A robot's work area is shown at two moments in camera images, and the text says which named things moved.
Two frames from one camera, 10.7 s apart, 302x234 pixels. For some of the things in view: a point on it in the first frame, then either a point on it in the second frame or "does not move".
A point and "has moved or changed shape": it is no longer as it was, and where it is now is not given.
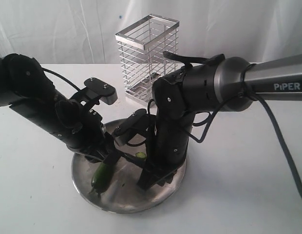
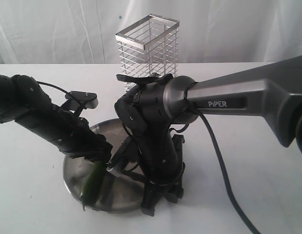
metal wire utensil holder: [141, 46] does not move
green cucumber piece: [101, 179] has moved or changed shape
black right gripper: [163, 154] → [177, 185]
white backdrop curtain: [83, 32] does not move
